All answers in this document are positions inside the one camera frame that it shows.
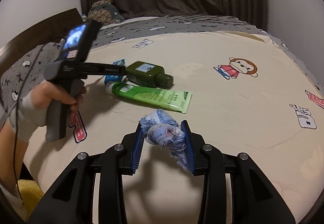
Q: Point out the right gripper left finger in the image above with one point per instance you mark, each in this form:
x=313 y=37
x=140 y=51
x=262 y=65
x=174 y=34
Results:
x=70 y=198

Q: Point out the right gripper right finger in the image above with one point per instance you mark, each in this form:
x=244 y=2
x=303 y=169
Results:
x=254 y=197

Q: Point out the large dark green bottle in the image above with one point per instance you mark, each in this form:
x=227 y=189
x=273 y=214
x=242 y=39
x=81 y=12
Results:
x=149 y=75

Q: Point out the blue cloth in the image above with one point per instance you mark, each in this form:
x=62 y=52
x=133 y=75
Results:
x=160 y=129

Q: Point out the green tube white cap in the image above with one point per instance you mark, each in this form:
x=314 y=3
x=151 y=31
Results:
x=164 y=98

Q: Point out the left forearm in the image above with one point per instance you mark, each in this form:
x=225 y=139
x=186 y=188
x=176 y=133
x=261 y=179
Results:
x=13 y=151

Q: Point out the left hand grey wrap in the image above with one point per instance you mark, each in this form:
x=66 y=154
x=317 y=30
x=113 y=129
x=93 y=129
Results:
x=30 y=111

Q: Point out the yellow fluffy rug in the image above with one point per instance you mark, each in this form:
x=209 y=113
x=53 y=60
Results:
x=31 y=195

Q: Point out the brown wooden headboard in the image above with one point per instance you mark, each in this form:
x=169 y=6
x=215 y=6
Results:
x=52 y=29

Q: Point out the grey patterned blanket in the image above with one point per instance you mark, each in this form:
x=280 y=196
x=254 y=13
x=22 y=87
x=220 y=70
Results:
x=29 y=66

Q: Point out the patterned plush toy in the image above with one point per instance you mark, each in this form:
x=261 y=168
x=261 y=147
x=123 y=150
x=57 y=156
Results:
x=105 y=12

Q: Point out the beige cartoon duvet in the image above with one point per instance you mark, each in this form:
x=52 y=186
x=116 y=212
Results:
x=249 y=94

